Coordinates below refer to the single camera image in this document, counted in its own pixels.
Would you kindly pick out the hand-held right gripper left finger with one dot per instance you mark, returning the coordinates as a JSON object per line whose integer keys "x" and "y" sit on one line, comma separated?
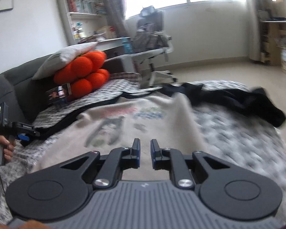
{"x": 138, "y": 152}

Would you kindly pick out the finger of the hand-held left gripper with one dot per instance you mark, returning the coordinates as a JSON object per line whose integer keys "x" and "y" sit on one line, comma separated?
{"x": 23, "y": 138}

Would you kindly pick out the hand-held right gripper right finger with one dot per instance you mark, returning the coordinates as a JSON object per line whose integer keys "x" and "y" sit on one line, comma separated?
{"x": 153, "y": 152}

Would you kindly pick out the beige printed shirt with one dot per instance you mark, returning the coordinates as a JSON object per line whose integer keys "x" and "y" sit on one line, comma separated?
{"x": 145, "y": 114}

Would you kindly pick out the black shirt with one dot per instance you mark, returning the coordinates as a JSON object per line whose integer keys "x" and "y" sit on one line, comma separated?
{"x": 240, "y": 105}

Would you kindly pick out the grey sofa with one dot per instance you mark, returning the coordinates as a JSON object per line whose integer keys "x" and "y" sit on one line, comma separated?
{"x": 14, "y": 85}

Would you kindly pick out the grey patterned quilt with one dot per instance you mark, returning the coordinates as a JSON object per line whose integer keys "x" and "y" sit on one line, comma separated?
{"x": 228, "y": 143}

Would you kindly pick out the brown plaid blanket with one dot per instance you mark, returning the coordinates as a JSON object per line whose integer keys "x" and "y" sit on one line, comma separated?
{"x": 123, "y": 77}

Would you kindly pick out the white pillow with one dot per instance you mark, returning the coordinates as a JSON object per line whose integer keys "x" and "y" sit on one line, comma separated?
{"x": 61, "y": 57}

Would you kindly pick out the orange plush cushion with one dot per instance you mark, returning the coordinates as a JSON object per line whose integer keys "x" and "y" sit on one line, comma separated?
{"x": 85, "y": 64}

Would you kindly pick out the grey office chair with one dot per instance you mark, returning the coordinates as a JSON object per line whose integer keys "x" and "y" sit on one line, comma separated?
{"x": 154, "y": 50}

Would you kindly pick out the grey backpack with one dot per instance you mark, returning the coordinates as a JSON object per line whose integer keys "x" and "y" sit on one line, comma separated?
{"x": 145, "y": 39}

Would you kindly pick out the white desk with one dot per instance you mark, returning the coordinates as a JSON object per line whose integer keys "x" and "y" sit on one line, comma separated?
{"x": 112, "y": 41}

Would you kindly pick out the white bookshelf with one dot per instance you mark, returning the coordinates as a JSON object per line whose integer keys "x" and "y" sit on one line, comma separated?
{"x": 69, "y": 21}

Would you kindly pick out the grey patterned curtain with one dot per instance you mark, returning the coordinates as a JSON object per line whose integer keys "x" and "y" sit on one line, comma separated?
{"x": 114, "y": 7}
{"x": 253, "y": 23}

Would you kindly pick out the wooden shelf unit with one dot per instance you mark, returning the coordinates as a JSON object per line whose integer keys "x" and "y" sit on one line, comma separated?
{"x": 274, "y": 43}

